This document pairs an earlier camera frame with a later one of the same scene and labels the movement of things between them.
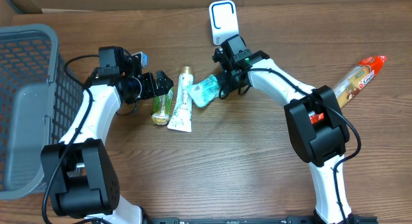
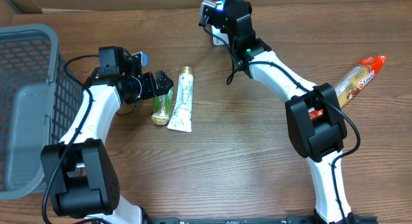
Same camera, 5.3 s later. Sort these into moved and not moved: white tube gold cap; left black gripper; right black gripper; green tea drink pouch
Moved: right black gripper
Not moved: left black gripper; green tea drink pouch; white tube gold cap
